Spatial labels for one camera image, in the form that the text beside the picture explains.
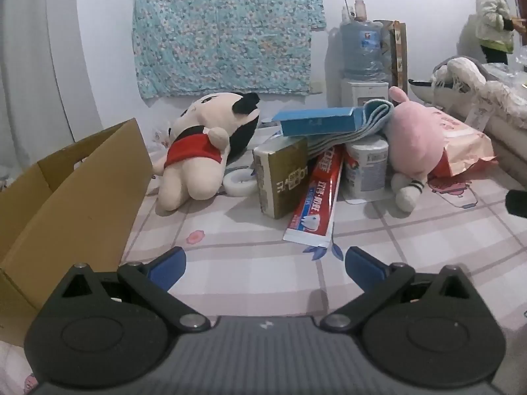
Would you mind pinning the small pale bottle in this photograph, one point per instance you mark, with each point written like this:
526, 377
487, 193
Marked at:
360, 10

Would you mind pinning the white plastic bag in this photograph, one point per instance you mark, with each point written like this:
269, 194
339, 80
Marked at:
160, 138

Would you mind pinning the clear plastic bag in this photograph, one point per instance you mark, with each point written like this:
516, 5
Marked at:
516, 68

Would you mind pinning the beige sofa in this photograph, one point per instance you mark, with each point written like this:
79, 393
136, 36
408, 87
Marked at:
510, 144

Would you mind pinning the blue striped towel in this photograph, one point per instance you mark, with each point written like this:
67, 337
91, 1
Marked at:
376, 117

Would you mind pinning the pink red printed plastic bag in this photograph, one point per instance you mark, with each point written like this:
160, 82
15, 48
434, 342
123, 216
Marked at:
461, 140

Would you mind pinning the thin stick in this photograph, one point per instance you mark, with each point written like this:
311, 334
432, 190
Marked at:
346, 5

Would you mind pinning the white water dispenser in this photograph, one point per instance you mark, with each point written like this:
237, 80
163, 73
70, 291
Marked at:
362, 92

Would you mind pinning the brown cardboard box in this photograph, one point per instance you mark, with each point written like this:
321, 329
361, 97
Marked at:
82, 197

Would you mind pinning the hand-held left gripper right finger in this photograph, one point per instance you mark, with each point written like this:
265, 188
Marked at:
362, 265

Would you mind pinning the white toilet paper roll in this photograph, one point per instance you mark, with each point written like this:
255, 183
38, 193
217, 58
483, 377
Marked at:
366, 168

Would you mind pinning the olive gold box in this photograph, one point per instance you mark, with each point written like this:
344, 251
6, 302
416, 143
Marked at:
284, 177

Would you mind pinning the blue carton box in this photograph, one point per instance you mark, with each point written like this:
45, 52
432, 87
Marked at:
317, 123

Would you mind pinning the red toothpaste tube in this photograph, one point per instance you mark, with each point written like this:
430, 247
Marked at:
315, 201

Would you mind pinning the blue water bottle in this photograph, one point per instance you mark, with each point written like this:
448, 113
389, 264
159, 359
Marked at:
362, 49

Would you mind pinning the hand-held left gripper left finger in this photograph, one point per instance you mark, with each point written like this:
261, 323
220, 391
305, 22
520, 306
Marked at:
169, 265

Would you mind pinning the grey white plush toy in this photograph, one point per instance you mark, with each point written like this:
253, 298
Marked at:
446, 68

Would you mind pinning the white wall socket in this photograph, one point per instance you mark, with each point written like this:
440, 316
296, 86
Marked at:
318, 86

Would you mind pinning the pink plush doll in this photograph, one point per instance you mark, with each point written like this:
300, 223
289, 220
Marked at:
411, 140

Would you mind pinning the teal floral cloth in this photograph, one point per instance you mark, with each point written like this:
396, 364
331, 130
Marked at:
222, 28

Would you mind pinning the white tape roll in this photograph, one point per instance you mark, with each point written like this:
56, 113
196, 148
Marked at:
236, 187

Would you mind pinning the cream plush doll red shirt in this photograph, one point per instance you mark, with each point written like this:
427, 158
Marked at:
193, 173

